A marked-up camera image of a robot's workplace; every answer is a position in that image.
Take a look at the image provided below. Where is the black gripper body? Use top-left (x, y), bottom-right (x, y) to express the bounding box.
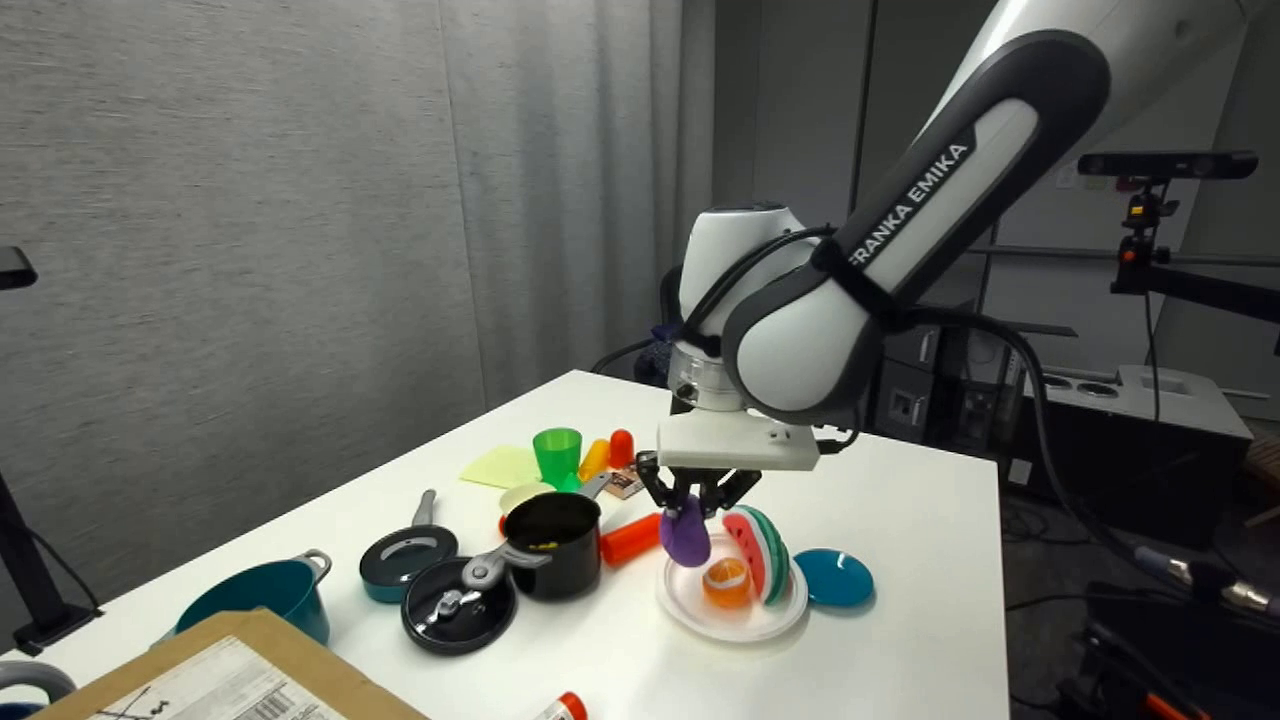
top-left (661, 465), bottom-right (743, 521)

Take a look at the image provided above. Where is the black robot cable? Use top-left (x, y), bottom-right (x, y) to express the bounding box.
top-left (851, 299), bottom-right (1280, 616)

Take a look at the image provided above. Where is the green translucent cup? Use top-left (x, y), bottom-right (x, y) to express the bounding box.
top-left (531, 425), bottom-right (589, 495)

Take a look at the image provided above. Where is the stuffed watermelon slice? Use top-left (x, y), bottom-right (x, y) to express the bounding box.
top-left (717, 503), bottom-right (801, 610)

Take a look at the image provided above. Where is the orange-red toy carrot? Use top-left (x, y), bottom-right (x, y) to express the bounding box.
top-left (595, 509), bottom-right (668, 571)

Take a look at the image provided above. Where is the black toy frying pan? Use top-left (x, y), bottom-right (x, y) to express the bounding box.
top-left (354, 484), bottom-right (464, 610)

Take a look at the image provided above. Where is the grey curtain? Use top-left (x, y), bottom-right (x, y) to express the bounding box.
top-left (434, 0), bottom-right (717, 406)

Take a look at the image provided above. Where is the purple stuffed fruit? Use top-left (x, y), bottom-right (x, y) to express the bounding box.
top-left (661, 500), bottom-right (717, 571)

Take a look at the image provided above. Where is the black camera tripod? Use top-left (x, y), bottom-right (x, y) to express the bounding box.
top-left (0, 243), bottom-right (103, 655)

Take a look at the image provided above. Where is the small teal plate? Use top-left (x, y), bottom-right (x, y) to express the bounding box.
top-left (786, 545), bottom-right (879, 616)

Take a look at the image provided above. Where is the black toy pot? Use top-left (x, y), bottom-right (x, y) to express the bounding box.
top-left (498, 489), bottom-right (605, 603)

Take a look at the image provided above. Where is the white plate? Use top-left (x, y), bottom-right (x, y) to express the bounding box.
top-left (651, 523), bottom-right (811, 649)

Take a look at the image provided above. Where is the grey cabinet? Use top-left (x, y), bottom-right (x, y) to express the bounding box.
top-left (1036, 359), bottom-right (1254, 447)

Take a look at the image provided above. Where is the teal toy pot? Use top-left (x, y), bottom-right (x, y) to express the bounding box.
top-left (170, 548), bottom-right (334, 649)

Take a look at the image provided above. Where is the cardboard box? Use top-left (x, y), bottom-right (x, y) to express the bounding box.
top-left (33, 610), bottom-right (433, 720)

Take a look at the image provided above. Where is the red white marker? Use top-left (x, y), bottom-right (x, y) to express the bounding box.
top-left (524, 688), bottom-right (593, 720)

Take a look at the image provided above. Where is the yellow orange toy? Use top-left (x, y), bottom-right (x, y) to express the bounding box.
top-left (575, 437), bottom-right (613, 489)

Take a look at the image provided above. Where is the black computer box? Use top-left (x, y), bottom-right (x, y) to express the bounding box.
top-left (870, 313), bottom-right (1036, 453)

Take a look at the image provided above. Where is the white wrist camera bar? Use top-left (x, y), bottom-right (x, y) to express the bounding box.
top-left (651, 412), bottom-right (825, 477)

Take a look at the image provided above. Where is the black camera on stand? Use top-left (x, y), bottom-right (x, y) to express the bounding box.
top-left (1077, 147), bottom-right (1280, 324)

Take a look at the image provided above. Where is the grey blue round container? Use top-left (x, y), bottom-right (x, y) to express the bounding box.
top-left (0, 655), bottom-right (79, 720)

